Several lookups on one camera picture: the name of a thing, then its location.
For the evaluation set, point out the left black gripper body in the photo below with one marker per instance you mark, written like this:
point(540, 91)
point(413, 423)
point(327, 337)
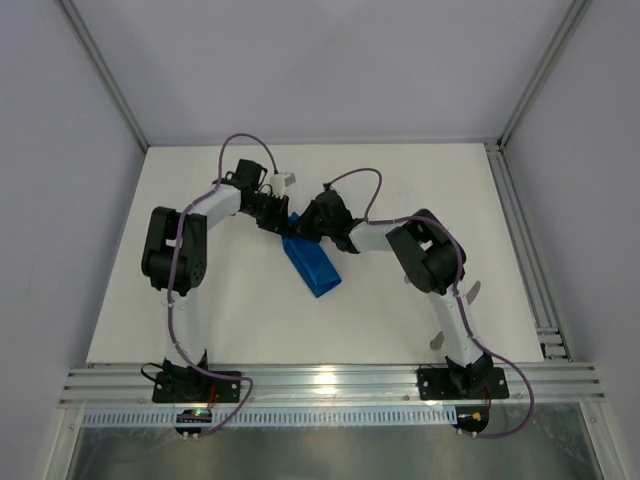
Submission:
point(275, 215)

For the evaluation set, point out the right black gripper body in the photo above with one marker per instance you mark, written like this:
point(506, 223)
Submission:
point(310, 223)

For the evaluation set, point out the blue satin napkin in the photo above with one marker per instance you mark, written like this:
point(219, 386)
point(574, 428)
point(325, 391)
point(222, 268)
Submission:
point(312, 264)

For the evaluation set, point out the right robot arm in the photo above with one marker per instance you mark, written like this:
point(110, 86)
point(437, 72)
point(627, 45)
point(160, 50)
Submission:
point(430, 258)

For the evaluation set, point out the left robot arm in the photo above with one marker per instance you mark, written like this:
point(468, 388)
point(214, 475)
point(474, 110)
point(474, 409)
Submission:
point(175, 254)

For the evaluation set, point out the silver table knife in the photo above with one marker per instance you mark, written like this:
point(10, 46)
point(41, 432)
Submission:
point(438, 341)

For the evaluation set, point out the left controller board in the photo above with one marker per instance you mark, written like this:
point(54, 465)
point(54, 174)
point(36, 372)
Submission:
point(191, 423)

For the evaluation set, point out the controller board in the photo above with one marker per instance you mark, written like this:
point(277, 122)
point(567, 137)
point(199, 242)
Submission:
point(470, 421)
point(191, 423)

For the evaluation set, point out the right controller board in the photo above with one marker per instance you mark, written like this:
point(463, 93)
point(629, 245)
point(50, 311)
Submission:
point(470, 421)

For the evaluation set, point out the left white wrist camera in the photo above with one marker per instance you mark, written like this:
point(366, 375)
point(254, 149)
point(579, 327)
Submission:
point(279, 182)

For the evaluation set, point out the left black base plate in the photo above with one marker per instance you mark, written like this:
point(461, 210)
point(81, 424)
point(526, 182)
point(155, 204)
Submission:
point(174, 384)

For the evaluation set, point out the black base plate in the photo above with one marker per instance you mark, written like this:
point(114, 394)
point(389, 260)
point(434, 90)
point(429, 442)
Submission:
point(435, 382)
point(174, 384)

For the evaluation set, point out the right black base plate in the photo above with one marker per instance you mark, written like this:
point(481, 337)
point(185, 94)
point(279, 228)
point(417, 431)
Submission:
point(435, 382)

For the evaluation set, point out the slotted grey cable duct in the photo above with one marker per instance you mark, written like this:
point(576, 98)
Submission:
point(253, 417)

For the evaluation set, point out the left aluminium frame post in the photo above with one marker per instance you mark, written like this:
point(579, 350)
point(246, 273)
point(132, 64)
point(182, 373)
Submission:
point(91, 49)

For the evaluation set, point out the aluminium frame post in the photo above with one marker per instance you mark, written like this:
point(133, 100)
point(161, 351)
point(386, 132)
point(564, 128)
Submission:
point(91, 49)
point(567, 26)

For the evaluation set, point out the aluminium front rail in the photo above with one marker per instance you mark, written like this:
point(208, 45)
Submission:
point(325, 385)

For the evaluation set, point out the right aluminium side rail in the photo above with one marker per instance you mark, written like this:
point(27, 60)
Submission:
point(554, 345)

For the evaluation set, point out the right aluminium frame post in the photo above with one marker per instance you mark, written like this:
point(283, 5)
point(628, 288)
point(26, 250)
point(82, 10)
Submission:
point(567, 26)

